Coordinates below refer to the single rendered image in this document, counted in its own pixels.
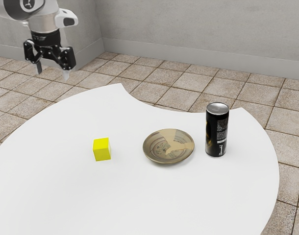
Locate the yellow cube block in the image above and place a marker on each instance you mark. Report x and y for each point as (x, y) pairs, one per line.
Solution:
(102, 149)

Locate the tall black drink can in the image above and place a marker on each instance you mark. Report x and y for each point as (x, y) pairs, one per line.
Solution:
(216, 131)

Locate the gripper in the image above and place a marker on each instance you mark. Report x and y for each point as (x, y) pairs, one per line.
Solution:
(45, 39)

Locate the olive ceramic plate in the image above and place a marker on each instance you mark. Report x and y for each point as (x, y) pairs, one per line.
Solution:
(168, 146)

